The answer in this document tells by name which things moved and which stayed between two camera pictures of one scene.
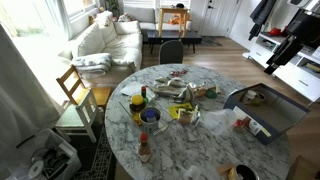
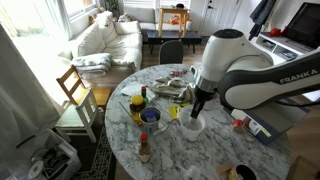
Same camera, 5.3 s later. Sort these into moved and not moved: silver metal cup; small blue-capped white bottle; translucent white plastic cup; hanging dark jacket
Moved: translucent white plastic cup
Not moved: silver metal cup; hanging dark jacket; small blue-capped white bottle
